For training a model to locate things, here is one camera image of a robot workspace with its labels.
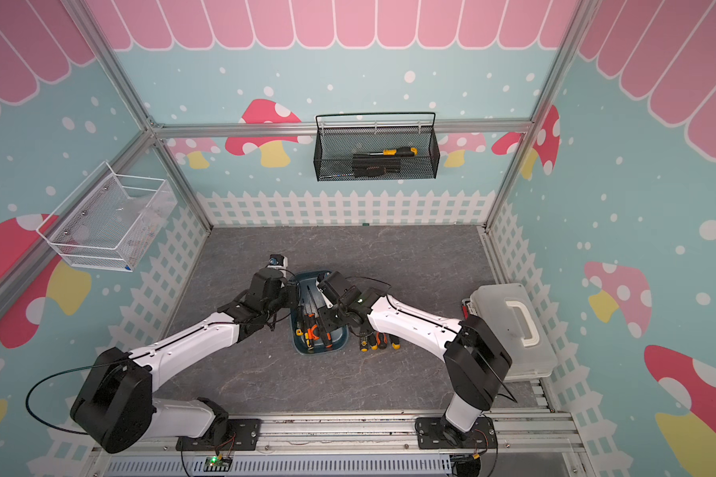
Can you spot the teal plastic storage box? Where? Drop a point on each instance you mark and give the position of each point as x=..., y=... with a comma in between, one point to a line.
x=306, y=310

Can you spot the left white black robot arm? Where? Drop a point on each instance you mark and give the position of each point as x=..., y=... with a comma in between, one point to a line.
x=116, y=405

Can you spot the green lit circuit board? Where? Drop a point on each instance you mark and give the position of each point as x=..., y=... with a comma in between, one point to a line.
x=218, y=463

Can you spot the red tool beside toolbox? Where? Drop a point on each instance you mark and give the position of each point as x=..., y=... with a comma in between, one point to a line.
x=466, y=308

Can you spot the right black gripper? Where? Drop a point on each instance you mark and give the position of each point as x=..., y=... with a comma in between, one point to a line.
x=323, y=317

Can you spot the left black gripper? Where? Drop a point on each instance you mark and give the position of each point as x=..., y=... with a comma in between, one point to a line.
x=292, y=289

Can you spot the black wire mesh basket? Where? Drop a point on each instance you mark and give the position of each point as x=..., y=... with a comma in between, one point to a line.
x=340, y=135

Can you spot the black red screwdriver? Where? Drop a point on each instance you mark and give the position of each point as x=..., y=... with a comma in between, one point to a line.
x=382, y=340

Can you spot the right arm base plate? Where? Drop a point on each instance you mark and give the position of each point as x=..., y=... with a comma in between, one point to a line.
x=436, y=433

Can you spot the white plastic toolbox with handle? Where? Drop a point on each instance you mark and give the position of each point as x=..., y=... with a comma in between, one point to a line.
x=509, y=313

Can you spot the grey slotted cable duct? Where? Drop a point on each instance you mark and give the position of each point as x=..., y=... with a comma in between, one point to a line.
x=287, y=465

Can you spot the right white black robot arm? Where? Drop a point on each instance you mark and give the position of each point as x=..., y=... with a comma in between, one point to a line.
x=476, y=361

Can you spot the black tool in basket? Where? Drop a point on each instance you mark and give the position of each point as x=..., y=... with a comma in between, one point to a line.
x=375, y=166

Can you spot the white wire mesh basket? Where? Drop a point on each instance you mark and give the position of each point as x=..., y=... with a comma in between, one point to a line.
x=110, y=221

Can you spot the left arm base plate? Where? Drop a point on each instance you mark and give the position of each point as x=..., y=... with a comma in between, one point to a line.
x=224, y=435

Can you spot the yellow black screwdriver in basket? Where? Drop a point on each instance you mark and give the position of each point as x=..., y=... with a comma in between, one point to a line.
x=408, y=151

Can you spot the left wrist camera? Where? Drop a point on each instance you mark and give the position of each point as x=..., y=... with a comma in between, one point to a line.
x=278, y=261

